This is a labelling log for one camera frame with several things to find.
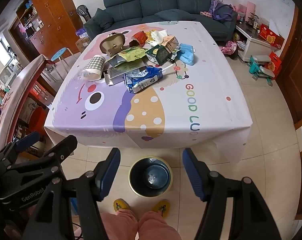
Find blue white snack bag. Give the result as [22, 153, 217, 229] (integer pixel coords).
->
[124, 66, 163, 93]

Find grey box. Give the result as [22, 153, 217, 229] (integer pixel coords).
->
[105, 65, 146, 86]

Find checkered paper cup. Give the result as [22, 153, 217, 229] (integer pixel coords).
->
[81, 55, 106, 81]

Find green yellow snack bag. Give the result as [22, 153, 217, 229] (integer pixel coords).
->
[107, 47, 146, 67]

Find light blue face mask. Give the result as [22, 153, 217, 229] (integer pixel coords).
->
[178, 43, 194, 66]

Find dark green carton box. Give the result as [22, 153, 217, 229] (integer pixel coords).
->
[145, 45, 177, 66]

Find tan small carton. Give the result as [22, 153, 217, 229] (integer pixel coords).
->
[161, 35, 179, 54]

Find red snack bag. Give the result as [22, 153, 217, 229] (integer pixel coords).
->
[129, 31, 148, 48]

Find white paper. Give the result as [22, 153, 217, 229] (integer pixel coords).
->
[145, 30, 168, 47]

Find round yellow-rimmed trash bin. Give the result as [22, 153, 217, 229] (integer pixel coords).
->
[128, 156, 173, 198]

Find pink trousers legs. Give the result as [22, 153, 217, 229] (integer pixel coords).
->
[100, 209, 181, 239]

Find cartoon printed tablecloth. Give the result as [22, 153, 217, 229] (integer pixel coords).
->
[44, 21, 252, 163]

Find blue round stool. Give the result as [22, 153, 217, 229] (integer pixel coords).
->
[50, 47, 76, 73]

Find teal stepper machine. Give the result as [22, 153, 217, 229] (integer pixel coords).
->
[248, 55, 275, 87]

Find cardboard box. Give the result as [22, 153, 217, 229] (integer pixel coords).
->
[75, 36, 91, 53]

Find brown wooden door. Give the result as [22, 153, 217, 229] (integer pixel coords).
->
[276, 7, 302, 129]

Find white side table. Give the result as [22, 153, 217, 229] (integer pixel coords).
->
[236, 23, 271, 62]

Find red gift box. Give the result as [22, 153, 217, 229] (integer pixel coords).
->
[259, 23, 284, 49]

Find wooden cabinet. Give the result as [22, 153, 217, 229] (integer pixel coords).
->
[9, 0, 83, 62]

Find black standing fan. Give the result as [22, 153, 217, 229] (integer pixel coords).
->
[76, 4, 91, 22]

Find dark teal cushion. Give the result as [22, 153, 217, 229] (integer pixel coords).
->
[155, 9, 196, 21]

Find purple backpack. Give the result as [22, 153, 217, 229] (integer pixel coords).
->
[208, 0, 234, 22]

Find dark teal sofa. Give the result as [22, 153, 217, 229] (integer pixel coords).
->
[84, 0, 237, 42]

